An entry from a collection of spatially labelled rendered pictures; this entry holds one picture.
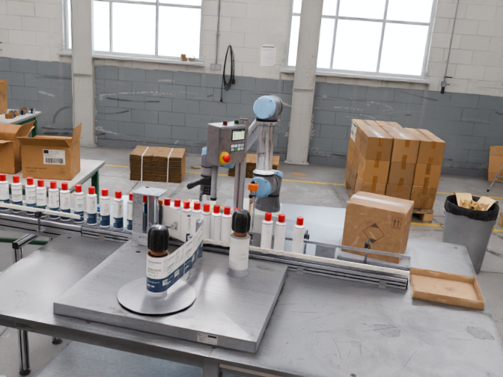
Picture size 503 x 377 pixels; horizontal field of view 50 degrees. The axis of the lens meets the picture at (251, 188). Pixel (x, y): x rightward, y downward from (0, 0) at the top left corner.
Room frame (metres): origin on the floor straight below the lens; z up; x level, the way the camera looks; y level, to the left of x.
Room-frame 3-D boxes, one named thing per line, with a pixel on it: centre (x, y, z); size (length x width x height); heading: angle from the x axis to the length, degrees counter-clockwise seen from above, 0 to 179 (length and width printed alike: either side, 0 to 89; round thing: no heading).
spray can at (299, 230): (2.44, -0.24, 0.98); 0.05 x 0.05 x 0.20
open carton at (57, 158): (3.84, 1.47, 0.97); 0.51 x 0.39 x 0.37; 4
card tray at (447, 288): (2.29, -0.92, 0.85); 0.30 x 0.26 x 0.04; 78
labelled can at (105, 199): (2.65, 0.75, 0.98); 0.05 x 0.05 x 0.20
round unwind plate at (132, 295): (1.95, 0.34, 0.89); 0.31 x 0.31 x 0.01
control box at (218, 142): (2.61, 0.14, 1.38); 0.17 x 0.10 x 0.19; 133
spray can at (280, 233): (2.46, -0.16, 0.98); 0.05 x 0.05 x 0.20
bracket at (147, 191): (2.49, 0.48, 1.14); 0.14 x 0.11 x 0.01; 78
